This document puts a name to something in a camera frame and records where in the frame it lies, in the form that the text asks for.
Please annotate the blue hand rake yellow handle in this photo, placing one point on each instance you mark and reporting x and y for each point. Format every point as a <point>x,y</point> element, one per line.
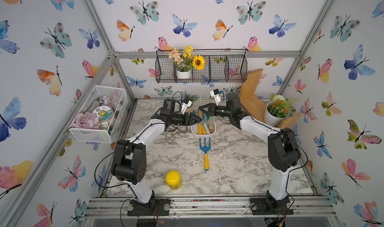
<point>205,148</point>

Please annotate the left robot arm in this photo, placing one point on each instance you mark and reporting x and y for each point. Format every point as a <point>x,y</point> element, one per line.
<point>129,163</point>

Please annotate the black wire wall basket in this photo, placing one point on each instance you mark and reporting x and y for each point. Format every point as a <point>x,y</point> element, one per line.
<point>218,67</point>

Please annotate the white storage box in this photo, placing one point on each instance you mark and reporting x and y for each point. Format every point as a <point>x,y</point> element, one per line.
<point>206,128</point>

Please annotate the small potted green plant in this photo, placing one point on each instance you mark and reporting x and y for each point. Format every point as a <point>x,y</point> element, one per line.
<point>186,97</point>

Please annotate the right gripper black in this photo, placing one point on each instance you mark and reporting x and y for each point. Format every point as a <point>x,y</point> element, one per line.
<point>212,110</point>

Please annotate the wooden zigzag shelf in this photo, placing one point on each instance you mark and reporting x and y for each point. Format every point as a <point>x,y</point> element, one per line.
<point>257,108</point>

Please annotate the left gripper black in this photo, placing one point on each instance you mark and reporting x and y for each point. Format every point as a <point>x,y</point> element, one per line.
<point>189,119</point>

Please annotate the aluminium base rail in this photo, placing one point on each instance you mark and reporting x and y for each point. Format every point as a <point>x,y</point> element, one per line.
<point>215,207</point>

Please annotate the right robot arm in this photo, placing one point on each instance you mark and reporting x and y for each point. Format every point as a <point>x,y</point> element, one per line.
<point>283,153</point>

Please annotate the pink purple flower bunch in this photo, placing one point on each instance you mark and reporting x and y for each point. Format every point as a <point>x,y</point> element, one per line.
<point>86,120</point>

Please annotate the round green tin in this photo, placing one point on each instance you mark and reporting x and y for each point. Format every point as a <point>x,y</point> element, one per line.
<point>103,113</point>

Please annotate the green hand rake wooden handle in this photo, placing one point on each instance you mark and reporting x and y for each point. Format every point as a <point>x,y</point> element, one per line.
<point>210,125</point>

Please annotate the white wire wall basket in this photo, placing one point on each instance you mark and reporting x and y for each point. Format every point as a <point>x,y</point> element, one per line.
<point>116,99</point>

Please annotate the white pot with flowers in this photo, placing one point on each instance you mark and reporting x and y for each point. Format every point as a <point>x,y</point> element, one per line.
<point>187,60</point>

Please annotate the white pot red flowers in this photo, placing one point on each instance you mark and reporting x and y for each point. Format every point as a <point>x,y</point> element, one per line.
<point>277,110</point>

